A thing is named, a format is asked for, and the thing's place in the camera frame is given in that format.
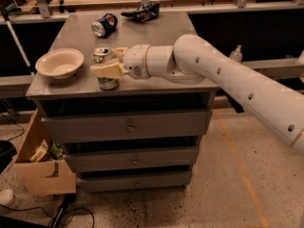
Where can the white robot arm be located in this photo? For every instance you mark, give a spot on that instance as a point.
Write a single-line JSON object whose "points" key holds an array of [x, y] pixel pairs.
{"points": [[192, 59]]}

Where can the green white 7up can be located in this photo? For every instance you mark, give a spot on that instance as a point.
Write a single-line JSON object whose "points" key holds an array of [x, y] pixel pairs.
{"points": [[100, 56]]}

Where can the grey drawer cabinet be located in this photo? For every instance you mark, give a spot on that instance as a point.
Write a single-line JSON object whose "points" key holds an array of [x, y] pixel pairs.
{"points": [[143, 133]]}

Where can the white stick with handle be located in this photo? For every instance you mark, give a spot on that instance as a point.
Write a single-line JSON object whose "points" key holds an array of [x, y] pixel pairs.
{"points": [[6, 12]]}

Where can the open cardboard box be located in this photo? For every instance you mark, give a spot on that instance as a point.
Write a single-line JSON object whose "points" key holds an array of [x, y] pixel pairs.
{"points": [[41, 174]]}

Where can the clear sanitizer bottle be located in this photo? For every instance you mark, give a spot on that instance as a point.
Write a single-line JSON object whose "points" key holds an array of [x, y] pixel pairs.
{"points": [[236, 54]]}

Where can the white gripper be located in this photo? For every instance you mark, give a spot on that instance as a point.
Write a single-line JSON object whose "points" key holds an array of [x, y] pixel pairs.
{"points": [[135, 62]]}

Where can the white shoe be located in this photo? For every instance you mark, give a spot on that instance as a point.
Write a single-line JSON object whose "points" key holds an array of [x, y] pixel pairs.
{"points": [[7, 197]]}

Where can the blue pepsi can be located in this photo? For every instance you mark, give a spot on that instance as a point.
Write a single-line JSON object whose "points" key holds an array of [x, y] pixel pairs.
{"points": [[105, 25]]}

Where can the dark blue chip bag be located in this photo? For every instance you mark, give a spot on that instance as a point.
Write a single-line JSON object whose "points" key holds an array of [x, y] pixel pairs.
{"points": [[146, 12]]}

